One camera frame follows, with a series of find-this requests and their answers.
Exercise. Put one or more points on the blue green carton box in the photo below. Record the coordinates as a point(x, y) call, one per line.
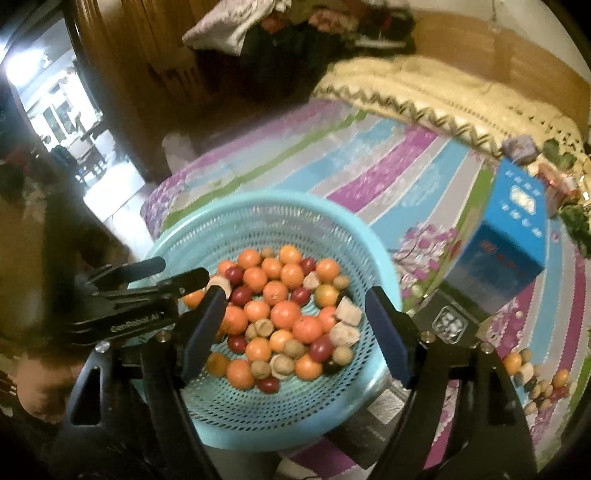
point(503, 244)

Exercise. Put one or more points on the striped floral bedsheet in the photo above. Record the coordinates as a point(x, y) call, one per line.
point(392, 184)

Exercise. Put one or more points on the brown longan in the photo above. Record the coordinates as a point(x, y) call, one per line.
point(531, 409)
point(538, 391)
point(525, 355)

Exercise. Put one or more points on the yellow-orange tomato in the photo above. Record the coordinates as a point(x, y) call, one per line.
point(511, 363)
point(561, 378)

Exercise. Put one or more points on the cream quilt with zigzag trim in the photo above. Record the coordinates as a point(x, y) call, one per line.
point(438, 92)

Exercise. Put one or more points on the white plastic bag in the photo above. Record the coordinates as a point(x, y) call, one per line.
point(178, 147)

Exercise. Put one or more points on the red tomato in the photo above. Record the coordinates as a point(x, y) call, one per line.
point(558, 393)

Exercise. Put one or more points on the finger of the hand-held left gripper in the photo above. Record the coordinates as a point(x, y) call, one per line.
point(134, 270)
point(184, 279)

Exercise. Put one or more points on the bag of leafy greens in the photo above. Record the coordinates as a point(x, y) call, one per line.
point(575, 221)

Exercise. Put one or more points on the blue plastic basket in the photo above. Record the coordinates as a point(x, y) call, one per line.
point(277, 221)

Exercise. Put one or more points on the pile of clothing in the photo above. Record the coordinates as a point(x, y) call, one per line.
point(277, 23)

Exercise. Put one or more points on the purple white snack packet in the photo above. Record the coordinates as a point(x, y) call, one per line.
point(519, 148)

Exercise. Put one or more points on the peeled sugarcane chunk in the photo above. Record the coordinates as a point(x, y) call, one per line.
point(311, 279)
point(348, 310)
point(526, 374)
point(218, 283)
point(344, 333)

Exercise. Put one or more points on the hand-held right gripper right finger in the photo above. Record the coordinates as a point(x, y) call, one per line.
point(388, 337)

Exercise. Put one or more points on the flat labelled dark box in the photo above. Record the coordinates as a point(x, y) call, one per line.
point(369, 415)

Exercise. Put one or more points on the wooden headboard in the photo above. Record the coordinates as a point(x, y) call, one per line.
point(508, 41)

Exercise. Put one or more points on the brown wooden wardrobe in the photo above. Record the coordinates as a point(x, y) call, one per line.
point(138, 69)

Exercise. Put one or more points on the person's left hand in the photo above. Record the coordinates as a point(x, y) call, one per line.
point(46, 385)

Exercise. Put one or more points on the heap of orange tomatoes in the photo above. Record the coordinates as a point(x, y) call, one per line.
point(285, 314)

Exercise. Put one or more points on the wooden chair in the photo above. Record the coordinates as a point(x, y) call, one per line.
point(87, 157)

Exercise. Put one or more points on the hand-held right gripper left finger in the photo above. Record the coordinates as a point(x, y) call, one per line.
point(203, 332)

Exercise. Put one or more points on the open doorway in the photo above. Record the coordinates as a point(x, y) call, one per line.
point(55, 115)

